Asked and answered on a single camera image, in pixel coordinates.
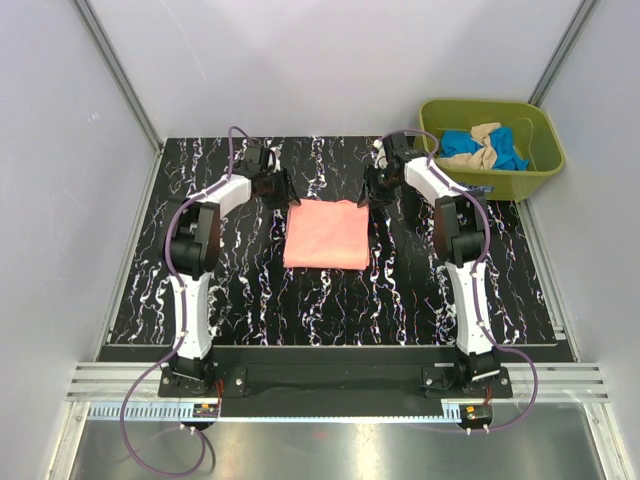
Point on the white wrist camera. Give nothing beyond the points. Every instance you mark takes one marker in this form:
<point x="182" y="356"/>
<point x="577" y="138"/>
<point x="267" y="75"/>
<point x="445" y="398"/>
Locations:
<point x="380" y="161"/>
<point x="274" y="163"/>

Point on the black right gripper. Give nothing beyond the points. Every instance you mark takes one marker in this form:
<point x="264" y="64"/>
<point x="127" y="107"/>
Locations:
<point x="379" y="198"/>

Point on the pink t shirt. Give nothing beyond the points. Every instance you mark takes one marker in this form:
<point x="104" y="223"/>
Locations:
<point x="327" y="235"/>

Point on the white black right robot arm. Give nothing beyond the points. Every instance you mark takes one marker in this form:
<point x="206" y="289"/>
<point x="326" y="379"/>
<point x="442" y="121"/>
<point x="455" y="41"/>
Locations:
<point x="461" y="240"/>

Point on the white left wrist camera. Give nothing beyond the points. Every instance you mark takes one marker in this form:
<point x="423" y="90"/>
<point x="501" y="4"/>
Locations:
<point x="274" y="163"/>

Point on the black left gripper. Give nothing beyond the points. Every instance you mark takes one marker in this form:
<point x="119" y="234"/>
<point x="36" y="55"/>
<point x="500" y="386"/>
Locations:
<point x="286" y="193"/>

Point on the blue t shirt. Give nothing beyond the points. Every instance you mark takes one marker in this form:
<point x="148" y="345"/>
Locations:
<point x="508" y="158"/>

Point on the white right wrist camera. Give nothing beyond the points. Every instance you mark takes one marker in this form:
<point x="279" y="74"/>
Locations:
<point x="380" y="161"/>

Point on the right slotted cable duct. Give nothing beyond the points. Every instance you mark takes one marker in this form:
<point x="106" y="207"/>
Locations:
<point x="468" y="415"/>

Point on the olive green plastic bin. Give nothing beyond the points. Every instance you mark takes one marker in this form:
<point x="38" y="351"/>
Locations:
<point x="534" y="138"/>

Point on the slotted cable duct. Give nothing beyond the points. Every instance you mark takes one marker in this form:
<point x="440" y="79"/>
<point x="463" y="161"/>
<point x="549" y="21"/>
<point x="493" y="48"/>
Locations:
<point x="150" y="411"/>
<point x="468" y="415"/>

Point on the aluminium frame rail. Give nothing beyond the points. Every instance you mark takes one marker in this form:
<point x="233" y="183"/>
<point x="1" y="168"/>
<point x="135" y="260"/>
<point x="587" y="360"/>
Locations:
<point x="552" y="382"/>

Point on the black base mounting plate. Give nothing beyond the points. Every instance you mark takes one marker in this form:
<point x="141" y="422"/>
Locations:
<point x="281" y="405"/>

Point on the left slotted cable duct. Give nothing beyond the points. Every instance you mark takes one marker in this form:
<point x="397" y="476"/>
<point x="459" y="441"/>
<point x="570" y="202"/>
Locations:
<point x="150" y="411"/>

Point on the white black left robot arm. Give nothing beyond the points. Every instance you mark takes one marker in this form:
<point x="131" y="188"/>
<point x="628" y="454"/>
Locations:
<point x="190" y="247"/>

